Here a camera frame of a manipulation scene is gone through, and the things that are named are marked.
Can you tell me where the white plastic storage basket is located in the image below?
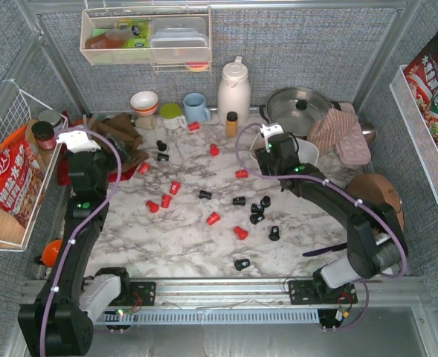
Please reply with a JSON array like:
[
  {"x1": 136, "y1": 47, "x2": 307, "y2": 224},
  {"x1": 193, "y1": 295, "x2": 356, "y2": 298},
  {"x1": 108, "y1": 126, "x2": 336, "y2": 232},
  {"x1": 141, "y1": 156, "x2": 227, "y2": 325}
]
[{"x1": 249, "y1": 133, "x2": 320, "y2": 166}]

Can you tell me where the red capsule pair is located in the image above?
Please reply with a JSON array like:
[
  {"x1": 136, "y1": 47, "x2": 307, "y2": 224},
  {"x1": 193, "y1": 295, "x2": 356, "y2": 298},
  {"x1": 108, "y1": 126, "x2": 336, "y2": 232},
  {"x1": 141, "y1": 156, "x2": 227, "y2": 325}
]
[
  {"x1": 161, "y1": 194, "x2": 172, "y2": 208},
  {"x1": 146, "y1": 200, "x2": 159, "y2": 213}
]

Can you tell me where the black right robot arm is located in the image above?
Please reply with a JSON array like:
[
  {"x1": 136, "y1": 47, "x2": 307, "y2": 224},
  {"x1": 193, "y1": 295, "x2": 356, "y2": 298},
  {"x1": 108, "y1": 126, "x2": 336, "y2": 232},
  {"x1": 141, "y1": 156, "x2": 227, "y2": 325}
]
[{"x1": 255, "y1": 133, "x2": 408, "y2": 298}]

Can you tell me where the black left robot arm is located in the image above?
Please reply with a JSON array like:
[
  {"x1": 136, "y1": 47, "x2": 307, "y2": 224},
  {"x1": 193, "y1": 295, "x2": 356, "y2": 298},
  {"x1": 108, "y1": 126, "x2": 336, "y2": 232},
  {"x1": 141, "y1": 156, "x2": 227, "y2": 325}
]
[{"x1": 18, "y1": 149, "x2": 122, "y2": 356}]

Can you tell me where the red cloth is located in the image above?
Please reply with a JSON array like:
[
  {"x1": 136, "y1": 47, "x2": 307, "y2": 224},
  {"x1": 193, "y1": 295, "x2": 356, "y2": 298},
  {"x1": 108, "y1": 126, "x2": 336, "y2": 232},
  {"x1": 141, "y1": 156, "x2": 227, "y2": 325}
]
[{"x1": 57, "y1": 119, "x2": 143, "y2": 186}]

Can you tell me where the black capsule cluster top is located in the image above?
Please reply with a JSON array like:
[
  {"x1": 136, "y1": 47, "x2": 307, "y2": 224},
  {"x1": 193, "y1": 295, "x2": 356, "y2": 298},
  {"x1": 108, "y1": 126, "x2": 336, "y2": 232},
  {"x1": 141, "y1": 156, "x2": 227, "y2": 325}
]
[{"x1": 260, "y1": 196, "x2": 271, "y2": 208}]

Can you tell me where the black capsule cluster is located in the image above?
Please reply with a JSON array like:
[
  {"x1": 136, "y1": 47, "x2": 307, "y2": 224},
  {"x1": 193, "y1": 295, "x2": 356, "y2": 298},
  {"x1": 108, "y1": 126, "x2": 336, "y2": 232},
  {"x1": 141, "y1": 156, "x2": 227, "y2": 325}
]
[
  {"x1": 260, "y1": 196, "x2": 271, "y2": 208},
  {"x1": 251, "y1": 203, "x2": 265, "y2": 214},
  {"x1": 249, "y1": 213, "x2": 265, "y2": 225}
]

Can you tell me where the steel pot with glass lid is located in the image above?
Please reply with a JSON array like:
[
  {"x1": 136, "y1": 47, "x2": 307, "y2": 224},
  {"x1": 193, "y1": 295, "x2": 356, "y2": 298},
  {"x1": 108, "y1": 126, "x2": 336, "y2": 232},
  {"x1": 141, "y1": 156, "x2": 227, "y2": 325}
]
[{"x1": 259, "y1": 87, "x2": 341, "y2": 139}]

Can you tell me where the pink striped towel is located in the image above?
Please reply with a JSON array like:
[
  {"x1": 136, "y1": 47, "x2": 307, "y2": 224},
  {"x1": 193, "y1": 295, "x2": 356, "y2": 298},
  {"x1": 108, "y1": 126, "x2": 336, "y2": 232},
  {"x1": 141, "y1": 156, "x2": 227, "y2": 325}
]
[{"x1": 306, "y1": 108, "x2": 358, "y2": 156}]

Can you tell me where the brown cloth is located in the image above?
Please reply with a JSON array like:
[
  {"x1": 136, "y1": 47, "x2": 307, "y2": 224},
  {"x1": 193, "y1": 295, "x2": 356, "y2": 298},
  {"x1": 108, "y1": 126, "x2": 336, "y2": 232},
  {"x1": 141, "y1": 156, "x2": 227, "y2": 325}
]
[{"x1": 91, "y1": 112, "x2": 149, "y2": 172}]

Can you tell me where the red capsule by cloth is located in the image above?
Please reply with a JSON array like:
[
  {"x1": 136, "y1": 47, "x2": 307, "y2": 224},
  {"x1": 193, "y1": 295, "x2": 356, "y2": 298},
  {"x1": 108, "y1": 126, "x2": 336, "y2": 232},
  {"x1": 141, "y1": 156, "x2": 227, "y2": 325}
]
[{"x1": 138, "y1": 162, "x2": 151, "y2": 175}]

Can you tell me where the black capsule cluster middle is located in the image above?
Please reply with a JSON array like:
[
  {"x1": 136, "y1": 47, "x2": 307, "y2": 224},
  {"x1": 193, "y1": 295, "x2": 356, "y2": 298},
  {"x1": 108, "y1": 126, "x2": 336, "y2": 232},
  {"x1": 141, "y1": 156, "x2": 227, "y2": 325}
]
[{"x1": 251, "y1": 203, "x2": 265, "y2": 214}]

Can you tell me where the dark lidded sauce jar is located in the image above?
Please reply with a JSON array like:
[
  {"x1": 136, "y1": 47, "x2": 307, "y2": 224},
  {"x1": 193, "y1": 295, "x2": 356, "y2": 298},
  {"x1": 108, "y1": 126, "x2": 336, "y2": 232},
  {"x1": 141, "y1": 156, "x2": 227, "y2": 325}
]
[{"x1": 31, "y1": 121, "x2": 57, "y2": 150}]

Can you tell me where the orange spice bottle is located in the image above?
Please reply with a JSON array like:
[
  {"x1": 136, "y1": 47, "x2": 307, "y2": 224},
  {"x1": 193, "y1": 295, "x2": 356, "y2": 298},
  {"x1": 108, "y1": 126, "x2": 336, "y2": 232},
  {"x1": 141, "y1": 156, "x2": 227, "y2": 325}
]
[{"x1": 225, "y1": 112, "x2": 238, "y2": 137}]

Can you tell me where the black capsule cluster bottom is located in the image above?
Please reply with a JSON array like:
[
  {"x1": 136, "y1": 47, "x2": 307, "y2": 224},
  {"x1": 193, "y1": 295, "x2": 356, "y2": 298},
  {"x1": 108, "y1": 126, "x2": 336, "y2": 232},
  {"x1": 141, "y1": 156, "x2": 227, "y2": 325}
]
[{"x1": 249, "y1": 213, "x2": 265, "y2": 225}]

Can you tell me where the silver lidded jar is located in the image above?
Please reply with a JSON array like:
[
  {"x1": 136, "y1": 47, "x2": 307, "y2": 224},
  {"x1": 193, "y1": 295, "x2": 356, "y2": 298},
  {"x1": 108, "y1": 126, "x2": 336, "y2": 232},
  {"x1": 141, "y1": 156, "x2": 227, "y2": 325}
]
[{"x1": 38, "y1": 109, "x2": 63, "y2": 132}]

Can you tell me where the pink silicone mould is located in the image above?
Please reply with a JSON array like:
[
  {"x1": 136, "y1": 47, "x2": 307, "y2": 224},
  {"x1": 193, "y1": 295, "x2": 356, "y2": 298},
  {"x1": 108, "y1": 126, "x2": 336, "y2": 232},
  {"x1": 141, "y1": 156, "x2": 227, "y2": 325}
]
[{"x1": 335, "y1": 121, "x2": 371, "y2": 166}]

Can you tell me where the small beige pepper jar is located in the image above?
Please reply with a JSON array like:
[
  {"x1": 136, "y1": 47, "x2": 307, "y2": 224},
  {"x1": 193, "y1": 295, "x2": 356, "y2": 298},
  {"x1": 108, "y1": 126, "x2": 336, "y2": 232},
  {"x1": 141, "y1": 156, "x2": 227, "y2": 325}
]
[{"x1": 135, "y1": 115, "x2": 157, "y2": 130}]

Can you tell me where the black capsule top lying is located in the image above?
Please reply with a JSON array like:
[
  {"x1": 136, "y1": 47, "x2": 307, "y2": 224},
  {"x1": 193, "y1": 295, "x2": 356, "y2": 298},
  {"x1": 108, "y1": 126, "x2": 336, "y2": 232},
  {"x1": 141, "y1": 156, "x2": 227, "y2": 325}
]
[{"x1": 157, "y1": 152, "x2": 170, "y2": 162}]

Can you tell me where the red snack bag left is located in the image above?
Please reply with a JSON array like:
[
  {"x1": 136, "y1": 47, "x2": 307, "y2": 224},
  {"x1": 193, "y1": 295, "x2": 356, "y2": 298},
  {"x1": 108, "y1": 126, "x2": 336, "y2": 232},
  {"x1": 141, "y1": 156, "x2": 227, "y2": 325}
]
[{"x1": 0, "y1": 125, "x2": 43, "y2": 228}]

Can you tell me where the black capsule upright top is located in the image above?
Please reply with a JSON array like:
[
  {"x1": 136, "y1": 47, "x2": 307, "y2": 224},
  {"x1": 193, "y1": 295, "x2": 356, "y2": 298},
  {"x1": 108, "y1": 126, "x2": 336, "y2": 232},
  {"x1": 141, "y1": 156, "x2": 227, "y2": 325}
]
[{"x1": 156, "y1": 141, "x2": 167, "y2": 152}]

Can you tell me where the white thermos jug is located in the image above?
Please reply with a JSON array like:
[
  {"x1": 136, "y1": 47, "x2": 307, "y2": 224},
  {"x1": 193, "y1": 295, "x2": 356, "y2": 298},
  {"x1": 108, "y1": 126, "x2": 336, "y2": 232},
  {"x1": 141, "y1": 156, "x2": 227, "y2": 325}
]
[{"x1": 217, "y1": 56, "x2": 251, "y2": 127}]

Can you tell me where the orange ball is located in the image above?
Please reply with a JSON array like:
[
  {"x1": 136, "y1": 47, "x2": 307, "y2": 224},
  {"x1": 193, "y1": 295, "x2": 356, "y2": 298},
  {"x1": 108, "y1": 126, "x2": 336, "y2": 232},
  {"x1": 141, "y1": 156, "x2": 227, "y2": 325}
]
[{"x1": 41, "y1": 239, "x2": 62, "y2": 268}]

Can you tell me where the white striped bowl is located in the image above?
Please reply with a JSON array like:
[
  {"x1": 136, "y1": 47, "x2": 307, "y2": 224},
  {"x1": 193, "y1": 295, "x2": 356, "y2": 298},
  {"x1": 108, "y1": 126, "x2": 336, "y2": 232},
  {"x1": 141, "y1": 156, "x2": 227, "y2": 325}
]
[{"x1": 129, "y1": 91, "x2": 158, "y2": 115}]

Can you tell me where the steel ladle bowl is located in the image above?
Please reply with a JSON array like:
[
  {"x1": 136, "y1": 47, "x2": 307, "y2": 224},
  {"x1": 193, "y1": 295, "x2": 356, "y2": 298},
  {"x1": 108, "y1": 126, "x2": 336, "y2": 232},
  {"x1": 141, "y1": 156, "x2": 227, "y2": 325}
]
[{"x1": 360, "y1": 122, "x2": 377, "y2": 144}]

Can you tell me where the blue mug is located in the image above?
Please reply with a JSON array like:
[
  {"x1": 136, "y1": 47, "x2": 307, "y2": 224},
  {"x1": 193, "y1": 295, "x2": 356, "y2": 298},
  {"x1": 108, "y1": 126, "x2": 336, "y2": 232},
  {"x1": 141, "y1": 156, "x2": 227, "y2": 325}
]
[{"x1": 183, "y1": 93, "x2": 211, "y2": 123}]

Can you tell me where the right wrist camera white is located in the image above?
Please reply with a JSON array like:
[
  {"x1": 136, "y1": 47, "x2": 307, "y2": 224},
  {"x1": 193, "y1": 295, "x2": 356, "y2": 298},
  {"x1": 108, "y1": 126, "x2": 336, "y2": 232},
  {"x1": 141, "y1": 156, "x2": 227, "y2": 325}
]
[{"x1": 260, "y1": 124, "x2": 284, "y2": 152}]

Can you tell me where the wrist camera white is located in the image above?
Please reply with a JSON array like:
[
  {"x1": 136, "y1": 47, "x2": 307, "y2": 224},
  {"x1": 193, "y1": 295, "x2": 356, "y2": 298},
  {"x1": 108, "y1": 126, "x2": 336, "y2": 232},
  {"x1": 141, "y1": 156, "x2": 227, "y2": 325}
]
[
  {"x1": 260, "y1": 124, "x2": 284, "y2": 152},
  {"x1": 56, "y1": 130, "x2": 101, "y2": 153}
]

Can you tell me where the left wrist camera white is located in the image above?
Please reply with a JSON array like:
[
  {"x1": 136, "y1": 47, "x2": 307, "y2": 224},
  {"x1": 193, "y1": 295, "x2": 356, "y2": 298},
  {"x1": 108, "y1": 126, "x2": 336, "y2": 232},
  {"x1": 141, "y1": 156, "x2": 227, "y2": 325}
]
[{"x1": 56, "y1": 130, "x2": 101, "y2": 153}]

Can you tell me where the white wire basket left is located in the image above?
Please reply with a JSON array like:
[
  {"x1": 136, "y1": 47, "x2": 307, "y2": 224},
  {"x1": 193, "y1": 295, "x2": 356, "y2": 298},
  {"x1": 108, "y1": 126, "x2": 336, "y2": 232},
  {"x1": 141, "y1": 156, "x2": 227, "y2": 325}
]
[{"x1": 0, "y1": 86, "x2": 62, "y2": 251}]

